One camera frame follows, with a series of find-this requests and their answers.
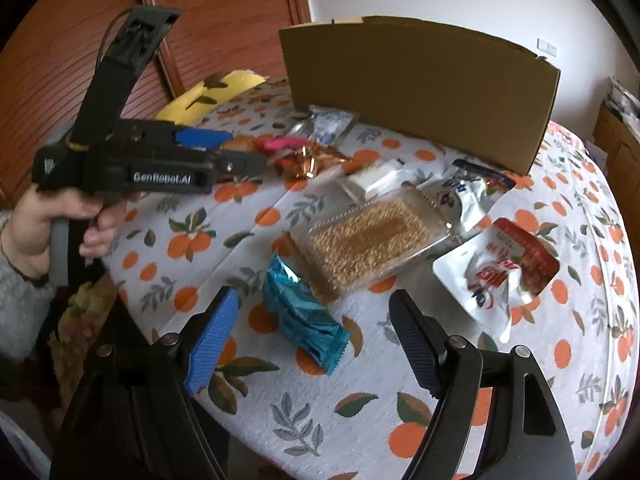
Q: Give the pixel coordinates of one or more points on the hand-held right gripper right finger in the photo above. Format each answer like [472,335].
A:
[415,345]

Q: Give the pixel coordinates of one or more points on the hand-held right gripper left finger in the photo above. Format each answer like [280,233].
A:
[210,342]

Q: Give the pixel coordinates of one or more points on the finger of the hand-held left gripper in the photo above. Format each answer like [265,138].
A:
[200,136]
[240,162]

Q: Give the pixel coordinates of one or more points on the brown biscuit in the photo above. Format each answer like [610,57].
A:
[240,144]

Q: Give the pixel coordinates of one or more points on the pink snack packet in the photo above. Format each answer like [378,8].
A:
[282,143]

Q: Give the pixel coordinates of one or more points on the gold orange candy wrapper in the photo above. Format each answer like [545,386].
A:
[310,160]

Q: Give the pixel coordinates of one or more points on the blue foil snack packet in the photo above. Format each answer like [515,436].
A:
[300,315]

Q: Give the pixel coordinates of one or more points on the clear blue small packet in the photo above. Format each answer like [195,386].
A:
[327,122]

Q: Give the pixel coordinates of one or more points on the white and red pouch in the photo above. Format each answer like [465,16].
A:
[500,270]

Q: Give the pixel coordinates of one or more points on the clear tray of sesame brittle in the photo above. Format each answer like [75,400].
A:
[370,240]

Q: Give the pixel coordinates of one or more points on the small white packet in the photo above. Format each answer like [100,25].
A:
[372,178]

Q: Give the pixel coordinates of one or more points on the white and blue pouch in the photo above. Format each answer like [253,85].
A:
[460,195]

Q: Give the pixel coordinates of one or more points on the brown cardboard box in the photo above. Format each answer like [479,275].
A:
[425,90]

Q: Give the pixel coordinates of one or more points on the person's left forearm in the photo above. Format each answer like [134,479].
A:
[20,310]

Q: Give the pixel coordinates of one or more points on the person's left hand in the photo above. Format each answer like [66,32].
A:
[35,230]

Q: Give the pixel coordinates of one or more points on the yellow floral cloth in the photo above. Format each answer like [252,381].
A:
[80,310]

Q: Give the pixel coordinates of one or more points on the orange print bedsheet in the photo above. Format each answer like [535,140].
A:
[550,360]

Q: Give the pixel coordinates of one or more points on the wooden wardrobe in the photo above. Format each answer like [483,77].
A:
[75,35]

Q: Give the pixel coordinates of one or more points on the wooden cabinet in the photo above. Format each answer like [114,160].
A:
[620,150]

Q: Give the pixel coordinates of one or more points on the clutter on cabinet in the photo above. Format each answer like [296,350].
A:
[622,100]

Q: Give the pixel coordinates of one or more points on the white wall socket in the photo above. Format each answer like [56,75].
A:
[547,46]

